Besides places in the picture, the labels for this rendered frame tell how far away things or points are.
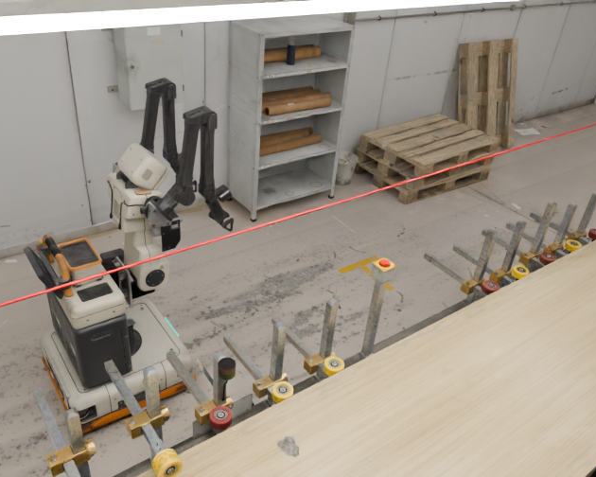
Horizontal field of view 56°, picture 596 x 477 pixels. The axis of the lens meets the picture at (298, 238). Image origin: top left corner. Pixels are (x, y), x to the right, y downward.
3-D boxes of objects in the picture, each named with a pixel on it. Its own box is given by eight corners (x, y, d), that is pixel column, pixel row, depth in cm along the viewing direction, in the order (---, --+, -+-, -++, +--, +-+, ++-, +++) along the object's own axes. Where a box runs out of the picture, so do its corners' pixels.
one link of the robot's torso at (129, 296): (122, 311, 288) (117, 273, 275) (102, 282, 307) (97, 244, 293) (169, 294, 302) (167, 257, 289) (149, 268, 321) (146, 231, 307)
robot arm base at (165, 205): (149, 200, 256) (159, 212, 248) (161, 187, 257) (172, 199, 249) (160, 210, 263) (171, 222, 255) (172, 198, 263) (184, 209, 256)
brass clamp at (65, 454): (47, 464, 173) (44, 453, 171) (91, 444, 181) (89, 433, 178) (53, 479, 169) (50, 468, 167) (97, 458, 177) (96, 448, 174)
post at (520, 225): (492, 293, 310) (517, 220, 284) (496, 291, 312) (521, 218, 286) (497, 297, 308) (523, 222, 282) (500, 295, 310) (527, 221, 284)
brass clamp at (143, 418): (125, 428, 187) (124, 417, 184) (163, 410, 194) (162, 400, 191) (132, 441, 183) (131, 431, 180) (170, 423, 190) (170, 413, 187)
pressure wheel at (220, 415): (205, 432, 203) (204, 410, 196) (224, 421, 207) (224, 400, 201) (216, 448, 197) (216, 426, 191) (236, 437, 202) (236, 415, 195)
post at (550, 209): (520, 273, 321) (548, 201, 295) (524, 272, 323) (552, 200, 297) (526, 277, 319) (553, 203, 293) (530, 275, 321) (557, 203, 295)
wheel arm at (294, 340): (271, 325, 253) (271, 317, 251) (277, 322, 255) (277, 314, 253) (331, 387, 225) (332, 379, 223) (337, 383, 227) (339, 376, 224)
